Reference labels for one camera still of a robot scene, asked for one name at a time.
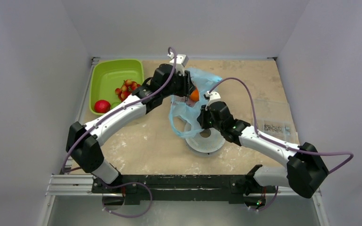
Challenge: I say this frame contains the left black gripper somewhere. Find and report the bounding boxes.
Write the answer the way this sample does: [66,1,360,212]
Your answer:
[162,70,195,98]

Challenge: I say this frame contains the orange fake fruit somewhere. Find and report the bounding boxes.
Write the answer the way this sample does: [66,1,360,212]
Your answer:
[189,89,199,102]

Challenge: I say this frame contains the blue plastic bag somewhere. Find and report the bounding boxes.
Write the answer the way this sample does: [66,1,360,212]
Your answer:
[168,67,222,138]

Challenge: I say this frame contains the red fake fruits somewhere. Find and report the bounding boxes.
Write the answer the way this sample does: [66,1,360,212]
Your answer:
[115,79,141,102]

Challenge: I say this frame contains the red fake apple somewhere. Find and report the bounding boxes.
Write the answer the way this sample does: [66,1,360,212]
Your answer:
[93,100,111,114]

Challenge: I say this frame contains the green fake fruit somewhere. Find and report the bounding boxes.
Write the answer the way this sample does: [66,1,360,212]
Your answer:
[110,102,121,109]

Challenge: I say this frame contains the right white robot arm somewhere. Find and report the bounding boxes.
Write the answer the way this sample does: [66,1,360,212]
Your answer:
[197,101,329,198]

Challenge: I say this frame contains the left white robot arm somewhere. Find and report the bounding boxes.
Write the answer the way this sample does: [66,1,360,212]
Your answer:
[66,64,195,193]

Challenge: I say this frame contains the green plastic tub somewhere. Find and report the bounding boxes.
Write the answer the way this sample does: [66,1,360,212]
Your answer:
[89,59,144,115]

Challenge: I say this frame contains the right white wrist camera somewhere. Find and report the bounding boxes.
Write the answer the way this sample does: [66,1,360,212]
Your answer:
[204,91,221,109]

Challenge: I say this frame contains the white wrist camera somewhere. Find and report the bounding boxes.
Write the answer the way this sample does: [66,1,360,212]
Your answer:
[204,91,221,109]
[167,52,189,76]

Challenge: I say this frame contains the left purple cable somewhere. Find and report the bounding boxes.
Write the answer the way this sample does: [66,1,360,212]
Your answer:
[61,47,153,218]

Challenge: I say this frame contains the purple cable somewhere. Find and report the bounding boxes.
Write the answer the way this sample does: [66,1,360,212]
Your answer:
[61,47,153,218]
[209,77,354,213]

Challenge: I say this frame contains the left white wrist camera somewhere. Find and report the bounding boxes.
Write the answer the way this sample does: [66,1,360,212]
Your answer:
[167,52,189,76]

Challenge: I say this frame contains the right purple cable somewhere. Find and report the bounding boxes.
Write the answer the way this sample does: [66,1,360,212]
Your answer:
[209,77,354,213]

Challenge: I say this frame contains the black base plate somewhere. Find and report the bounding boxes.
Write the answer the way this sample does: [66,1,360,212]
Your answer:
[91,175,276,207]

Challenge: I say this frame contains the aluminium frame rail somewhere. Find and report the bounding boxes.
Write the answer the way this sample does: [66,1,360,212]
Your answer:
[46,172,316,198]

